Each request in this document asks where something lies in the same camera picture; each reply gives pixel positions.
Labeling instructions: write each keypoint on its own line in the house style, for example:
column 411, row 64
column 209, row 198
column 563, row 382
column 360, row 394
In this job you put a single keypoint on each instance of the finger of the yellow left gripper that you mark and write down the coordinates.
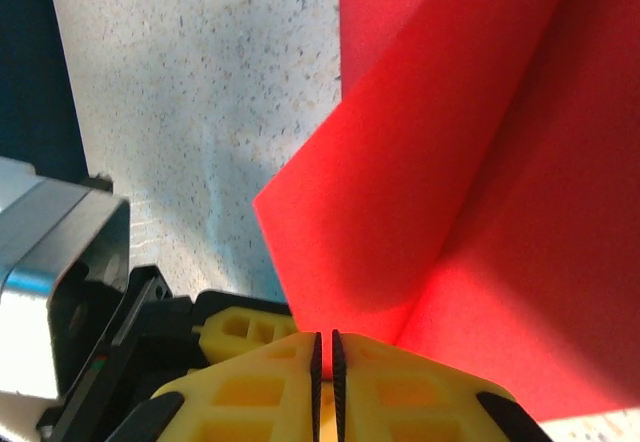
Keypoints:
column 245, row 327

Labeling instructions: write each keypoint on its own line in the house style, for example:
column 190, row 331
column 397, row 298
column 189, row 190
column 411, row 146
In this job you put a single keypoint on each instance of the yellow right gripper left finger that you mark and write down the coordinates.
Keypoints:
column 240, row 402

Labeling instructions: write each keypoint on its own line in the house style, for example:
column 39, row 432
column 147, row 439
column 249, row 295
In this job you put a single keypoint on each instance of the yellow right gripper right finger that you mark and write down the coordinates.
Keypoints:
column 425, row 412

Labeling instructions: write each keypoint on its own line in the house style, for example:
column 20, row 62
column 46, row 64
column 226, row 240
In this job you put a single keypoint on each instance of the red cloth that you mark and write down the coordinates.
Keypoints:
column 450, row 162

